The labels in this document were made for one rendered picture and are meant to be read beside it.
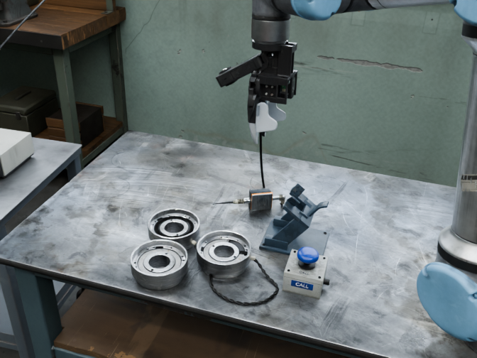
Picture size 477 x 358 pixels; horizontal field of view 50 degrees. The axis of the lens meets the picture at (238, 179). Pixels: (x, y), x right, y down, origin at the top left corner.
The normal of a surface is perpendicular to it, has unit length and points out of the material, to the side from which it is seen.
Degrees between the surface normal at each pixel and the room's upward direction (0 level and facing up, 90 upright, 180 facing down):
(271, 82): 87
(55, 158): 0
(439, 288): 98
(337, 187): 0
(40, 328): 90
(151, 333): 0
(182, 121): 90
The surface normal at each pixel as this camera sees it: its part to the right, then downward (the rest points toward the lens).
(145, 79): -0.29, 0.48
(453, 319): -0.84, 0.36
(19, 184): 0.04, -0.86
